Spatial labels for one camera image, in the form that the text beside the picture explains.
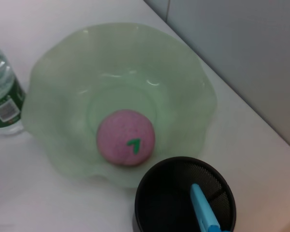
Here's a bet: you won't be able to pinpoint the translucent green fruit plate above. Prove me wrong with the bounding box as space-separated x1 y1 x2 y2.
21 22 218 189

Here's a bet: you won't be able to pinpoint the clear green-label water bottle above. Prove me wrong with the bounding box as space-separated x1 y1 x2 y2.
0 40 27 136

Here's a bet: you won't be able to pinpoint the blue scissors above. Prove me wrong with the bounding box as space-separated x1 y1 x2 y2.
189 183 230 232

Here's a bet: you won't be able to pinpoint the pink toy peach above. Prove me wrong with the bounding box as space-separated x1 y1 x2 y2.
96 109 156 167

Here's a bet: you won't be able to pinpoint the black mesh pen holder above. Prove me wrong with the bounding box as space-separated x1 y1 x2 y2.
134 156 237 232

